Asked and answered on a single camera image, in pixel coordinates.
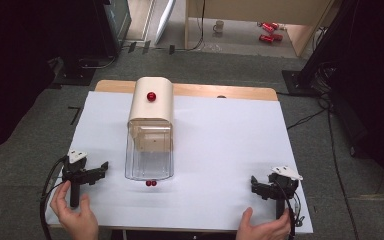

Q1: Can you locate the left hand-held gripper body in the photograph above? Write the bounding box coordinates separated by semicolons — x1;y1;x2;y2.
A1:
61;149;102;209

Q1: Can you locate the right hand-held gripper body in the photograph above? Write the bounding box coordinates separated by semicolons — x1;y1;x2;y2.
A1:
265;165;304;220

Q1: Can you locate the person's right hand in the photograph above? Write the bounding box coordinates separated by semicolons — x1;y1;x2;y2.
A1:
235;206;292;240

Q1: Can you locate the person's left hand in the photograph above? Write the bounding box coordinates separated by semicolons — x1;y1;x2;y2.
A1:
49;180;100;240

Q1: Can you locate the cream container with clear front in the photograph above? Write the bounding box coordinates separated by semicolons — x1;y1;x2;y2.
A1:
124;76;175;182

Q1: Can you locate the black stand base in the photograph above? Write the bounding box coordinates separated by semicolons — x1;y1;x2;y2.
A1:
52;55;97;87
281;69;322;98

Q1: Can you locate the wooden table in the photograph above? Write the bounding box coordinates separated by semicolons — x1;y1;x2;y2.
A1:
94;79;279;102

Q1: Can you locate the dark curtain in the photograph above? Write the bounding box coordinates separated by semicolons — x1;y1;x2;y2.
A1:
0;0;56;159
328;0;384;201

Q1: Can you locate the black cabinet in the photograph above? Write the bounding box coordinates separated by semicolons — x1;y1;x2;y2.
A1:
92;0;133;58

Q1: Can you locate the red can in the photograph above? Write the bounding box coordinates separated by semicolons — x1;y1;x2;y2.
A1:
261;21;280;34
258;33;284;44

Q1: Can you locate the white board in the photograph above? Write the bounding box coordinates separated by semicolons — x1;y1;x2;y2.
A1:
154;0;177;46

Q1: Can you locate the beige mug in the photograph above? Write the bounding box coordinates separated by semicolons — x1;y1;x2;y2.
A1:
212;19;225;34

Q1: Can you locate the light wooden desk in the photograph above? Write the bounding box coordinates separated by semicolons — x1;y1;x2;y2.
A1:
183;0;335;58

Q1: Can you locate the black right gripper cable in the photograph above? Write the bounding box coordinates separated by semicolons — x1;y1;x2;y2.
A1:
274;181;303;240

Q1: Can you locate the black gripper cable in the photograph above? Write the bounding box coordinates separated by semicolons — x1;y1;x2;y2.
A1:
274;181;303;240
39;155;69;240

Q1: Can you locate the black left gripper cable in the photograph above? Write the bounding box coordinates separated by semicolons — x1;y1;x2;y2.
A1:
39;155;69;240

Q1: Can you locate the black floor cable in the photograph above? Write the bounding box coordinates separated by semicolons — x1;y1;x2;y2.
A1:
286;96;361;240

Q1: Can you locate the black hanging cable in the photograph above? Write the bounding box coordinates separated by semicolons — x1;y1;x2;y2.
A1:
176;0;206;52

